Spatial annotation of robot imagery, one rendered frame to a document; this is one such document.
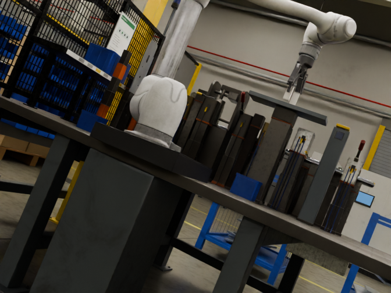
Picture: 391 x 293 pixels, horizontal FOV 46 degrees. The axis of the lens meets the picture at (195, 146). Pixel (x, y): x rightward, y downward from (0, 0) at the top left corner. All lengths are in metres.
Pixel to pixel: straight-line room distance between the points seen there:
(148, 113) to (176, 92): 0.14
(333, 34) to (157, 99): 0.80
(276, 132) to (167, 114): 0.58
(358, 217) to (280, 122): 8.10
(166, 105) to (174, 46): 0.36
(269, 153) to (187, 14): 0.71
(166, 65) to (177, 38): 0.13
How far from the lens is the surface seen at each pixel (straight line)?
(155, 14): 3.44
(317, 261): 2.71
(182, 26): 2.08
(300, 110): 2.11
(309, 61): 2.19
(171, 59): 2.04
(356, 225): 10.15
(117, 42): 3.05
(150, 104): 1.80
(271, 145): 2.12
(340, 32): 2.07
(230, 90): 2.39
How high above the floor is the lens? 0.75
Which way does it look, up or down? 2 degrees up
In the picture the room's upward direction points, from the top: 23 degrees clockwise
